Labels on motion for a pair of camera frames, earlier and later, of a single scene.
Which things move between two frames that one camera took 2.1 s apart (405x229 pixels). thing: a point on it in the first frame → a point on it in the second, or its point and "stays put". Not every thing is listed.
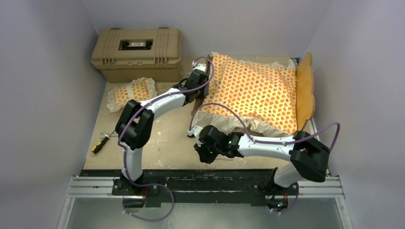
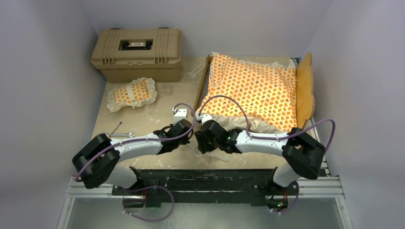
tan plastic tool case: (124, 55) stays put
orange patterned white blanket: (264, 93) stays put
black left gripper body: (200, 93) → (183, 141)
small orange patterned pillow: (139, 89) stays put
